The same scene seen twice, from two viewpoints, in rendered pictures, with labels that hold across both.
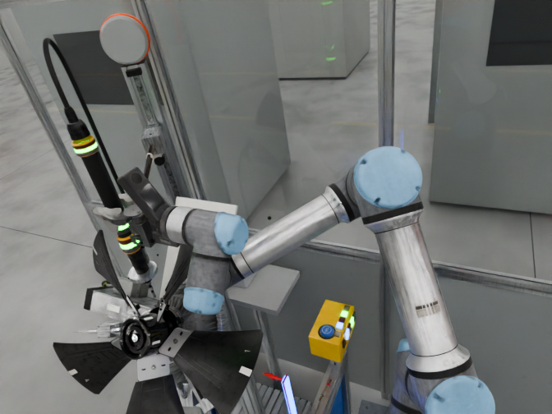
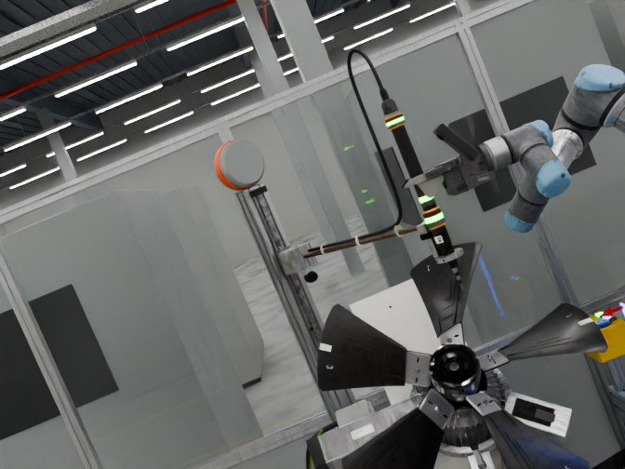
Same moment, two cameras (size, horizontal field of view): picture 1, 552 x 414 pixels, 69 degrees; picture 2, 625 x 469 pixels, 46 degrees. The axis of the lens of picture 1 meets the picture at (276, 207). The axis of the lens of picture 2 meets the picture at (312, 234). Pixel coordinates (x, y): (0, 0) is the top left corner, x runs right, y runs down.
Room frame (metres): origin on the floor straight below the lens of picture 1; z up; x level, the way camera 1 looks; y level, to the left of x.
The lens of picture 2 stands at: (-0.59, 1.51, 1.77)
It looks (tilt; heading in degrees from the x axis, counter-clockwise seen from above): 4 degrees down; 329
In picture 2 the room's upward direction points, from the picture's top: 23 degrees counter-clockwise
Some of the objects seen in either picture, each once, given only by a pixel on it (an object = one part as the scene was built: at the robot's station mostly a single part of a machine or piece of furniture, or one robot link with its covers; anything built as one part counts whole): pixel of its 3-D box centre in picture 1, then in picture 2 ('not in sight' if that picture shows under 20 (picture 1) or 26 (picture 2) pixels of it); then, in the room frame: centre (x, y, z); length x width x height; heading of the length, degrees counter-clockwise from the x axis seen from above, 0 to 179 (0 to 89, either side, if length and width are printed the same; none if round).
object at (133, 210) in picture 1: (155, 222); (465, 170); (0.72, 0.26, 1.63); 0.12 x 0.08 x 0.09; 59
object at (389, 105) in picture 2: (112, 206); (418, 179); (0.77, 0.35, 1.66); 0.04 x 0.04 x 0.46
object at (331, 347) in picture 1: (333, 331); (602, 338); (0.84, -0.11, 1.02); 0.16 x 0.10 x 0.11; 149
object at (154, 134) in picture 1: (154, 140); (296, 258); (1.40, 0.39, 1.55); 0.10 x 0.07 x 0.08; 4
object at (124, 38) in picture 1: (125, 39); (239, 165); (1.49, 0.40, 1.88); 0.17 x 0.15 x 0.16; 59
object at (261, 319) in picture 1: (268, 343); not in sight; (1.30, 0.16, 0.41); 0.04 x 0.04 x 0.83; 59
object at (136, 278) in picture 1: (137, 256); (439, 239); (0.78, 0.35, 1.50); 0.09 x 0.07 x 0.10; 4
